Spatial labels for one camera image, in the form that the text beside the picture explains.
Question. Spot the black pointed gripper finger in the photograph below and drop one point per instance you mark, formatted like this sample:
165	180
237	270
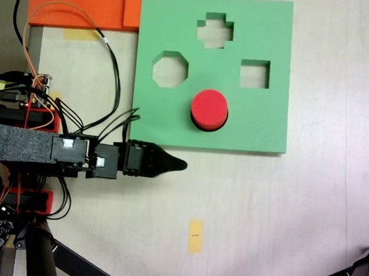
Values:
160	161

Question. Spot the red cylinder block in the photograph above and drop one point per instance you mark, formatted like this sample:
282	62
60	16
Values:
208	106

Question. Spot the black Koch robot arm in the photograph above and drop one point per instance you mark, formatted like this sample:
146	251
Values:
11	143

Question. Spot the small orange foam block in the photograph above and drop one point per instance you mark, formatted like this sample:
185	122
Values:
150	4

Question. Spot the large orange foam block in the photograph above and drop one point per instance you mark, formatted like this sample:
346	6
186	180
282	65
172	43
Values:
77	1

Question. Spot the red and black base clamp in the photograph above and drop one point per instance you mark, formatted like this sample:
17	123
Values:
49	202
56	123

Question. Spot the yellow tape marker with line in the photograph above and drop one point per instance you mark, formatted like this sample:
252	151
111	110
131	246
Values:
195	241

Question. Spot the small yellow tape piece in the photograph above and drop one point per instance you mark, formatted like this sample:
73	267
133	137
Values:
55	94

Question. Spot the green shape sorter board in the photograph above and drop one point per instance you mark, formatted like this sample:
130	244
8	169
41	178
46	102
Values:
215	67

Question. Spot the long yellow tape strip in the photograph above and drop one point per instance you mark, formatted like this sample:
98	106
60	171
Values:
80	35

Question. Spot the black USB plug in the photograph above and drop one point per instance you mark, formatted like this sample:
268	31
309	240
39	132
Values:
10	96

